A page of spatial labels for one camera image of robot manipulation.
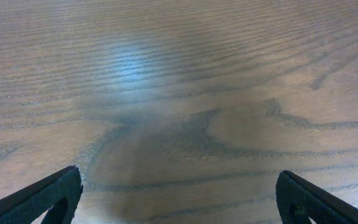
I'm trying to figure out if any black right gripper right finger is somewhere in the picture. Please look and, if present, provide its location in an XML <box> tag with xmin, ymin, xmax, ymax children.
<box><xmin>275</xmin><ymin>170</ymin><xmax>358</xmax><ymax>224</ymax></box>

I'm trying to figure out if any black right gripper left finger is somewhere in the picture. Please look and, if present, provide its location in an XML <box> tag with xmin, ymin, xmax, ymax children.
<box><xmin>0</xmin><ymin>166</ymin><xmax>83</xmax><ymax>224</ymax></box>

